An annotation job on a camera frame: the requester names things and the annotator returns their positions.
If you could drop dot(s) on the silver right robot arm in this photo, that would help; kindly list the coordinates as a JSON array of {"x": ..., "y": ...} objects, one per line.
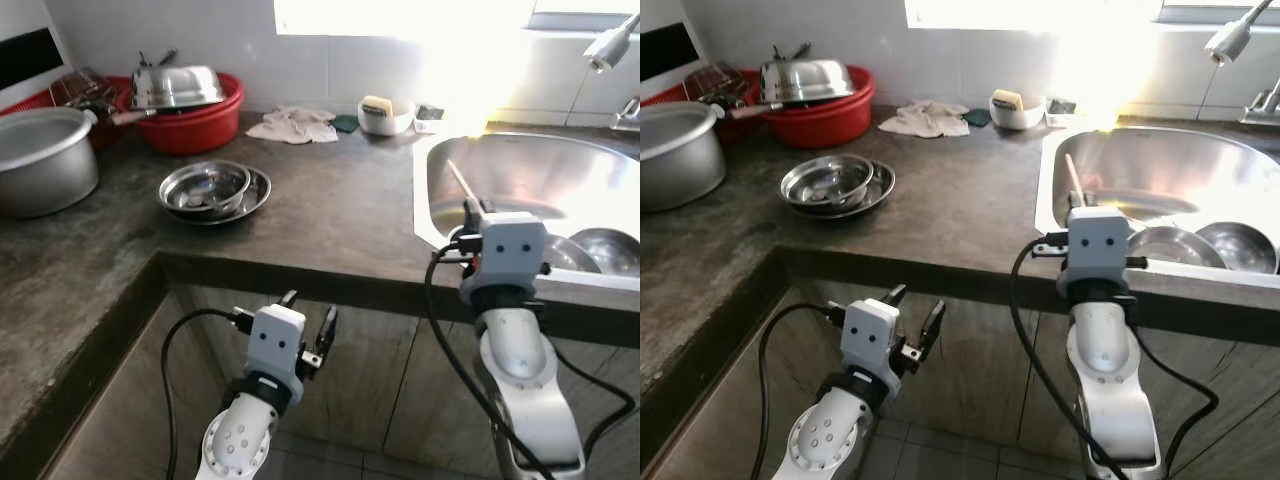
[
  {"x": 520, "y": 380},
  {"x": 1110, "y": 380}
]

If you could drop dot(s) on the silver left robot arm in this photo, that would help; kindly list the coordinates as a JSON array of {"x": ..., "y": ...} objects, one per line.
[
  {"x": 235, "y": 440},
  {"x": 825, "y": 440}
]

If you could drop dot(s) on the wooden stick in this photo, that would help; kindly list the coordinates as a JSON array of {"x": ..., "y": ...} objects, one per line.
[
  {"x": 460, "y": 180},
  {"x": 1073, "y": 178}
]

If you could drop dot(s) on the grey cabinet door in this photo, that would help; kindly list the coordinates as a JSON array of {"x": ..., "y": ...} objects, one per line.
[
  {"x": 1240, "y": 350},
  {"x": 370, "y": 370},
  {"x": 450, "y": 420},
  {"x": 980, "y": 370}
]

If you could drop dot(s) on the stainless steel sink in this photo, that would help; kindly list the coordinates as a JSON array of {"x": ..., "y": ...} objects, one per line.
[
  {"x": 520, "y": 170},
  {"x": 1150, "y": 165}
]

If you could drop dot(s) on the small white box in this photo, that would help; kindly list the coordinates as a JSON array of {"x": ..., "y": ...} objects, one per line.
[
  {"x": 1060, "y": 107},
  {"x": 430, "y": 115}
]

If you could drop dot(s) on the wide steel plate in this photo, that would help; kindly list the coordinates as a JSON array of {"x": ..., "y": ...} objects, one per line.
[
  {"x": 258, "y": 195},
  {"x": 882, "y": 185}
]

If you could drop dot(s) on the yellow sponge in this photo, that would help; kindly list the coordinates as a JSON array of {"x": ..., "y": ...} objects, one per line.
[
  {"x": 377, "y": 103},
  {"x": 1007, "y": 98}
]

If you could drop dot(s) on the green scouring pad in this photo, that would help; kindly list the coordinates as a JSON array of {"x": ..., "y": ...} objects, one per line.
[
  {"x": 346, "y": 124},
  {"x": 978, "y": 117}
]

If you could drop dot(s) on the shallow steel bowl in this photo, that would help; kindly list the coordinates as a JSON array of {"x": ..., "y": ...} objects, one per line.
[
  {"x": 205, "y": 185},
  {"x": 828, "y": 180}
]

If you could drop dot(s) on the crumpled beige cloth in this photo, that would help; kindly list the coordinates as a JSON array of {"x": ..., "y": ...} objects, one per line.
[
  {"x": 295, "y": 125},
  {"x": 930, "y": 118}
]

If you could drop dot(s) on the chrome faucet base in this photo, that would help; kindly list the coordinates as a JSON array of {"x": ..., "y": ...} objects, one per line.
[
  {"x": 1265, "y": 105},
  {"x": 628, "y": 115}
]

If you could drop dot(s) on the red plastic basin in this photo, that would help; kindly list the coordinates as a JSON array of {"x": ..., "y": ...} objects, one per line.
[
  {"x": 830, "y": 120},
  {"x": 200, "y": 125}
]

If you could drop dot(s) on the large aluminium pot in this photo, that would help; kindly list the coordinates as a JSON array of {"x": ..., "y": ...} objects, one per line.
[
  {"x": 680, "y": 160},
  {"x": 45, "y": 165}
]

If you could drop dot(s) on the white faucet spray head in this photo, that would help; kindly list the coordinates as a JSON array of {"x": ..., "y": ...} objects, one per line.
[
  {"x": 1228, "y": 40},
  {"x": 605, "y": 45}
]

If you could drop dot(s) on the small red plastic basket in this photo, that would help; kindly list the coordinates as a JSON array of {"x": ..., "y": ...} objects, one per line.
[
  {"x": 670, "y": 95},
  {"x": 30, "y": 100}
]

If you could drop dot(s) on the upturned large steel bowl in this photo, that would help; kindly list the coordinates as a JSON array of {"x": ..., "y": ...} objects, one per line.
[
  {"x": 178, "y": 88},
  {"x": 805, "y": 80}
]

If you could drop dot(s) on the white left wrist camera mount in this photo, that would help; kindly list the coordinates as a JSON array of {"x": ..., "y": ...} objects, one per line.
[
  {"x": 868, "y": 335},
  {"x": 275, "y": 340}
]

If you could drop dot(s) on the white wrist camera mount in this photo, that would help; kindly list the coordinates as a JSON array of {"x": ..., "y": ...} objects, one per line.
[
  {"x": 1097, "y": 245},
  {"x": 512, "y": 250},
  {"x": 275, "y": 340},
  {"x": 868, "y": 335}
]

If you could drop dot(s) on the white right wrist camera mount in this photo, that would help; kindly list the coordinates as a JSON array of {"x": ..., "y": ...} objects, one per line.
[
  {"x": 512, "y": 250},
  {"x": 1097, "y": 245}
]

